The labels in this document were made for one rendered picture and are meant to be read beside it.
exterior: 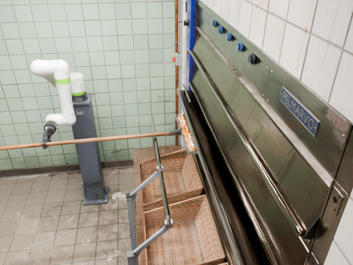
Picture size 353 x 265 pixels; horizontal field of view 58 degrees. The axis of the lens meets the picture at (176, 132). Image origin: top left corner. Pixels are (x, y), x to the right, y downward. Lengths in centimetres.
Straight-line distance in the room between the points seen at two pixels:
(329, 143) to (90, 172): 277
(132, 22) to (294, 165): 255
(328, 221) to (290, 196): 18
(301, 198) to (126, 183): 295
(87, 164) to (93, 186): 29
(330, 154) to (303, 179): 17
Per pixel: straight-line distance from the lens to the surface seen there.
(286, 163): 116
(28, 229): 361
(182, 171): 300
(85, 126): 311
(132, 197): 226
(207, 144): 193
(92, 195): 361
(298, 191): 109
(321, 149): 98
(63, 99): 266
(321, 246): 105
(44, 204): 381
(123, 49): 342
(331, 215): 97
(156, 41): 341
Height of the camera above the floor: 247
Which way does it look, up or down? 31 degrees down
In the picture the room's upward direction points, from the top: straight up
